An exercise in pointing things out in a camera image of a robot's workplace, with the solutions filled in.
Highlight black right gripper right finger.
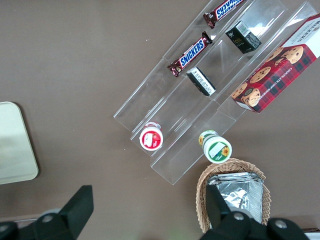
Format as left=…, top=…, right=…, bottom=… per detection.
left=204, top=184, right=266, bottom=240

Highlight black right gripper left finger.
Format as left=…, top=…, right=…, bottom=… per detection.
left=31, top=184, right=95, bottom=240

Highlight light wicker basket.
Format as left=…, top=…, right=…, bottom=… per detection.
left=195, top=157, right=272, bottom=235

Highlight cream plastic tray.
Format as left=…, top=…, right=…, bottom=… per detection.
left=0, top=100, right=40, bottom=186

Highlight stack of foil trays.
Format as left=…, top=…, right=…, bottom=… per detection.
left=207, top=171, right=265, bottom=225

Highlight green lid yogurt cup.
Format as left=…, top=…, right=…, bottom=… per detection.
left=198, top=129, right=233, bottom=164

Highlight red lid yogurt cup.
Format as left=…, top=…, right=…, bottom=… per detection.
left=138, top=121, right=165, bottom=152

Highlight clear acrylic stepped stand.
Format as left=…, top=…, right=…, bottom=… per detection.
left=112, top=0, right=320, bottom=186

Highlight small black box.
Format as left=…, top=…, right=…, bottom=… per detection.
left=224, top=20, right=263, bottom=55
left=185, top=66, right=217, bottom=98

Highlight red tartan cookie box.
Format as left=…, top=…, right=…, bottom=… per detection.
left=230, top=13, right=320, bottom=114

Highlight Snickers chocolate bar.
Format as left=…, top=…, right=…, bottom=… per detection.
left=166, top=30, right=214, bottom=78
left=202, top=0, right=249, bottom=30

